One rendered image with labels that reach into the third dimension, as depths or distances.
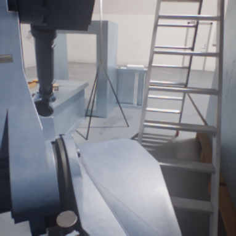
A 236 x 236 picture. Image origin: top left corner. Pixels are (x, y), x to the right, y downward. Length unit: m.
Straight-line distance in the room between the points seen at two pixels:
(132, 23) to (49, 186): 10.84
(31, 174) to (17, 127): 0.17
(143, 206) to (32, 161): 0.36
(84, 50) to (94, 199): 11.50
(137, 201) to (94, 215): 0.13
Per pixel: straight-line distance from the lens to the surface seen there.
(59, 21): 1.20
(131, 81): 4.24
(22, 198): 0.69
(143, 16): 11.24
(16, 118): 0.78
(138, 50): 11.23
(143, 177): 0.73
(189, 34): 11.13
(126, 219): 0.65
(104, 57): 3.48
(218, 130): 1.36
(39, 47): 1.53
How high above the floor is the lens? 1.32
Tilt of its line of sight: 21 degrees down
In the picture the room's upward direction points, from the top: 2 degrees clockwise
